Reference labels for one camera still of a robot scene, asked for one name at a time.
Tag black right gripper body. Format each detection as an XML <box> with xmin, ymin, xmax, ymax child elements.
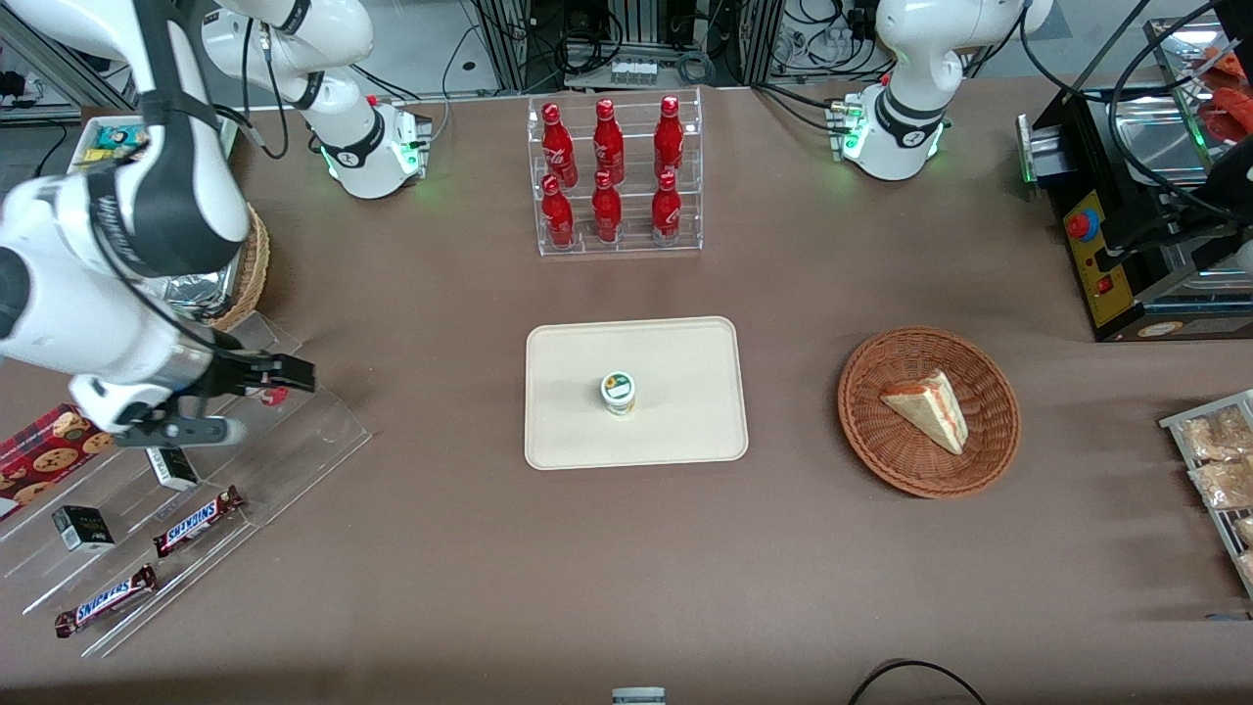
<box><xmin>176</xmin><ymin>331</ymin><xmax>258</xmax><ymax>419</ymax></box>

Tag green gum container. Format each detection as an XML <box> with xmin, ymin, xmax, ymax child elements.
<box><xmin>600</xmin><ymin>371</ymin><xmax>638</xmax><ymax>418</ymax></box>

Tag cream plastic tray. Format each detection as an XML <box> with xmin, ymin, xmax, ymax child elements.
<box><xmin>525</xmin><ymin>316</ymin><xmax>749</xmax><ymax>471</ymax></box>

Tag tray of packaged snacks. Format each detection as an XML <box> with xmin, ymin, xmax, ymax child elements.
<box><xmin>1160</xmin><ymin>390</ymin><xmax>1253</xmax><ymax>598</ymax></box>

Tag clear acrylic stepped shelf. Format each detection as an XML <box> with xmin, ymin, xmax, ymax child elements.
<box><xmin>0</xmin><ymin>313</ymin><xmax>374</xmax><ymax>659</ymax></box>

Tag stacked aluminium foil pans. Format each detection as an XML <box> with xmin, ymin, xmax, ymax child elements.
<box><xmin>147</xmin><ymin>245</ymin><xmax>242</xmax><ymax>320</ymax></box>

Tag small black box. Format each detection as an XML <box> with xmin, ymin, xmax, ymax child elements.
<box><xmin>145</xmin><ymin>446</ymin><xmax>201</xmax><ymax>492</ymax></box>
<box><xmin>52</xmin><ymin>505</ymin><xmax>116</xmax><ymax>553</ymax></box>

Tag wicker basket with foil pans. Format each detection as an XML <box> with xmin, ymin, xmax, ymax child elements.
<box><xmin>201</xmin><ymin>201</ymin><xmax>271</xmax><ymax>333</ymax></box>

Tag Snickers chocolate bar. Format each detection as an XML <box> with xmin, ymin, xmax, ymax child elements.
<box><xmin>153</xmin><ymin>486</ymin><xmax>246</xmax><ymax>559</ymax></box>
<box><xmin>54</xmin><ymin>564</ymin><xmax>159</xmax><ymax>639</ymax></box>

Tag red cookie box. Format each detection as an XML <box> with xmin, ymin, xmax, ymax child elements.
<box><xmin>0</xmin><ymin>403</ymin><xmax>122</xmax><ymax>512</ymax></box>

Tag white snack bin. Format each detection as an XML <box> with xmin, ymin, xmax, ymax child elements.
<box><xmin>67</xmin><ymin>116</ymin><xmax>150</xmax><ymax>175</ymax></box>

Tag red cola bottle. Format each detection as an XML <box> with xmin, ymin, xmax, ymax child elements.
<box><xmin>593</xmin><ymin>98</ymin><xmax>626</xmax><ymax>185</ymax></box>
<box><xmin>592</xmin><ymin>170</ymin><xmax>624</xmax><ymax>244</ymax></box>
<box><xmin>651</xmin><ymin>171</ymin><xmax>682</xmax><ymax>246</ymax></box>
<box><xmin>541</xmin><ymin>174</ymin><xmax>576</xmax><ymax>250</ymax></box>
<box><xmin>654</xmin><ymin>95</ymin><xmax>685</xmax><ymax>179</ymax></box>
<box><xmin>541</xmin><ymin>102</ymin><xmax>579</xmax><ymax>189</ymax></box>

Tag clear acrylic bottle rack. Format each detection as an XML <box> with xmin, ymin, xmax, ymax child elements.
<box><xmin>527</xmin><ymin>86</ymin><xmax>704</xmax><ymax>258</ymax></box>

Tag round brown wicker basket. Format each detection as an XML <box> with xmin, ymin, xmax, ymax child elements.
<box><xmin>838</xmin><ymin>326</ymin><xmax>1021</xmax><ymax>499</ymax></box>

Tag triangular sandwich wedge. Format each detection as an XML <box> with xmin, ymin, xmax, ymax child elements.
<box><xmin>881</xmin><ymin>370</ymin><xmax>970</xmax><ymax>455</ymax></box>

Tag black machine yellow panel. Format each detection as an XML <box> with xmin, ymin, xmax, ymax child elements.
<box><xmin>1016</xmin><ymin>0</ymin><xmax>1253</xmax><ymax>344</ymax></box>

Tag clear bag of snacks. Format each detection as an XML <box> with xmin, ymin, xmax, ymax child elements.
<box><xmin>1189</xmin><ymin>458</ymin><xmax>1253</xmax><ymax>510</ymax></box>
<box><xmin>1180</xmin><ymin>406</ymin><xmax>1253</xmax><ymax>461</ymax></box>

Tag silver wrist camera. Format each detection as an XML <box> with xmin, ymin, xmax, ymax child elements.
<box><xmin>115</xmin><ymin>418</ymin><xmax>247</xmax><ymax>448</ymax></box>

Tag black cable loop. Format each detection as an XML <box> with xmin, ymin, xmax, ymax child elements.
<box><xmin>847</xmin><ymin>660</ymin><xmax>990</xmax><ymax>705</ymax></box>

